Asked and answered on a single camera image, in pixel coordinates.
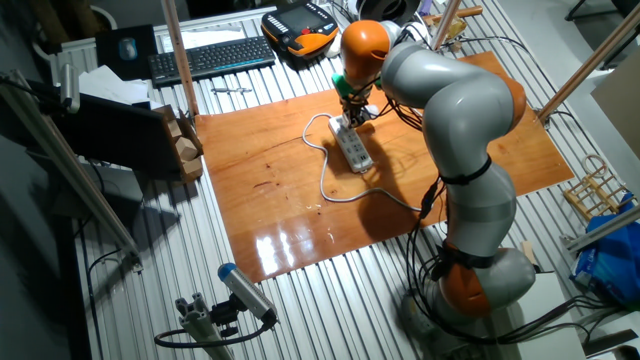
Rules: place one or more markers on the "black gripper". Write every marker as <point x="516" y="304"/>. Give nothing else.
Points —
<point x="354" y="104"/>

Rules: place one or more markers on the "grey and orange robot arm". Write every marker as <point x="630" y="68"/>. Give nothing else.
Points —
<point x="465" y="110"/>

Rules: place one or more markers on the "white power strip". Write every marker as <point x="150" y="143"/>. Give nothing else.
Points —
<point x="352" y="147"/>

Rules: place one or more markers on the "white rounded object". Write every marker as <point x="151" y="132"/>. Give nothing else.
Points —
<point x="332" y="47"/>

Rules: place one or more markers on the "orange and black teach pendant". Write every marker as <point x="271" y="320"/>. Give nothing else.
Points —
<point x="300" y="30"/>

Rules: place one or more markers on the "brown wooden board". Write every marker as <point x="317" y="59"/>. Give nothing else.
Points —
<point x="280" y="200"/>

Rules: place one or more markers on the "small metal tool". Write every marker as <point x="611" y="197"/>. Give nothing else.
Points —
<point x="230" y="90"/>

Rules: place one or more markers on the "white paper sheet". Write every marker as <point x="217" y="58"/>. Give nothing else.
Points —
<point x="220" y="40"/>

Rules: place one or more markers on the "black keyboard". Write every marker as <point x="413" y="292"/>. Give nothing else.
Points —
<point x="210" y="57"/>

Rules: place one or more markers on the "wooden block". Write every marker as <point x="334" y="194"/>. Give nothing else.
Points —
<point x="192" y="170"/>
<point x="174" y="130"/>
<point x="186" y="149"/>

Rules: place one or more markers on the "grey computer mouse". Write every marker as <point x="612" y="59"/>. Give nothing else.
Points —
<point x="128" y="48"/>

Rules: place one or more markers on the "black box with wooden edge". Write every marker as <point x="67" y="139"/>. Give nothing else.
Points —
<point x="110" y="130"/>

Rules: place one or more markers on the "white paper stack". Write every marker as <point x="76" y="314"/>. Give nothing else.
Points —
<point x="110" y="85"/>

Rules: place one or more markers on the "wooden rack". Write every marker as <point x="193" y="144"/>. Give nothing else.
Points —
<point x="600" y="187"/>

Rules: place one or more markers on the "black mouse pad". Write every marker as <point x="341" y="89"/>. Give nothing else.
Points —
<point x="107" y="55"/>

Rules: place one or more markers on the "short aluminium profile stub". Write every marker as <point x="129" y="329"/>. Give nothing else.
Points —
<point x="200" y="325"/>

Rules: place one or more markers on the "beige cardboard panel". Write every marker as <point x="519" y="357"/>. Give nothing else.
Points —
<point x="622" y="100"/>

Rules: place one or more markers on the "aluminium bar by bag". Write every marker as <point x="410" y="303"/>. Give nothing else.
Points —
<point x="600" y="229"/>

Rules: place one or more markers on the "blue plastic bag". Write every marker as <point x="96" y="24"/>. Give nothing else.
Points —
<point x="610" y="265"/>

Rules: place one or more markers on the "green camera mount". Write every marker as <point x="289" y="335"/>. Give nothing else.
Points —
<point x="342" y="85"/>

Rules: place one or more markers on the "upright wooden post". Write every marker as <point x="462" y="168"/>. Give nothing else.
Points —
<point x="445" y="25"/>

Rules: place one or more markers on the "wooden frame pole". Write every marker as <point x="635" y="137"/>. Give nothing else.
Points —
<point x="595" y="55"/>
<point x="180" y="55"/>

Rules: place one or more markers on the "silver depth camera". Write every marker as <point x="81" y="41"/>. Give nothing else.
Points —
<point x="70" y="90"/>
<point x="245" y="290"/>

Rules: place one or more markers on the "black camera bracket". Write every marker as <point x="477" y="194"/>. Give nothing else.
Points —
<point x="225" y="315"/>

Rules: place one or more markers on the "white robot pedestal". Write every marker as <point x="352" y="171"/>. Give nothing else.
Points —
<point x="550" y="300"/>

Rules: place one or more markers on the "long aluminium frame bar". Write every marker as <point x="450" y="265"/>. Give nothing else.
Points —
<point x="75" y="172"/>

